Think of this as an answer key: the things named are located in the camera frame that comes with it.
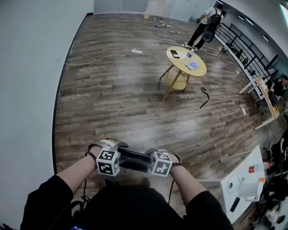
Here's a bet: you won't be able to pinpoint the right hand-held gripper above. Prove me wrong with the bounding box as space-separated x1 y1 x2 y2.
144 148 173 178

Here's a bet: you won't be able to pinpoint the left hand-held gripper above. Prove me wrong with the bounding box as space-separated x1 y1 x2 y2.
96 142 130 176

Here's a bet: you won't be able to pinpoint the black folding chair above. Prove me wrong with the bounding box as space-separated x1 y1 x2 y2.
118 147 156 173

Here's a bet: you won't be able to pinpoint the person's left forearm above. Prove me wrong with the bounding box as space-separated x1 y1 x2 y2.
56 155 99 196

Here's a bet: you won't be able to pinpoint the person's right hand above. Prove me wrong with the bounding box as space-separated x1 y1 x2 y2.
157 149 182 166

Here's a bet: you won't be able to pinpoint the person's left hand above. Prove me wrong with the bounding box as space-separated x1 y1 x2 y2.
87 138 117 158

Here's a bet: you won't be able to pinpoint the person's black clothing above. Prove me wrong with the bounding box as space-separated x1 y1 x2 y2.
20 175 234 230

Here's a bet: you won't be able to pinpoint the black bent bar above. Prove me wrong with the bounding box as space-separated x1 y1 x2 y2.
199 87 210 109

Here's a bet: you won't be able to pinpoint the round yellow side table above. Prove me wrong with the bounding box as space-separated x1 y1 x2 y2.
158 46 207 102

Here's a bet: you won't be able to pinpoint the white cylindrical appliance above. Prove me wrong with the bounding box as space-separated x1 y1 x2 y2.
237 181 264 202

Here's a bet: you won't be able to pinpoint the red label plastic bottle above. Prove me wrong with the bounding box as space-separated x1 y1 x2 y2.
248 161 272 174

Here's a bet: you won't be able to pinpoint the white rectangular table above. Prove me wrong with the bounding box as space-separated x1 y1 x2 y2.
198 145 266 224

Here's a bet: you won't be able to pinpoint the scattered small floor items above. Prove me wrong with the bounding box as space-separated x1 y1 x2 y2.
153 17 183 34

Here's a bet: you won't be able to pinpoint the wooden desk with white legs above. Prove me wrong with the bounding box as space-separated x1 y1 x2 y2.
238 76 281 130

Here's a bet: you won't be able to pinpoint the black metal railing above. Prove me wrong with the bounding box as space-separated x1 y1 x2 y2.
215 21 279 78

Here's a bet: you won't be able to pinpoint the ceiling light strip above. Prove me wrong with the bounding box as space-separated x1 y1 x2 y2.
279 3 288 18

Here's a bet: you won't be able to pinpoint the left hand-held gripper cable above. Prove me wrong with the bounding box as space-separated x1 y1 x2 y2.
82 178 88 203

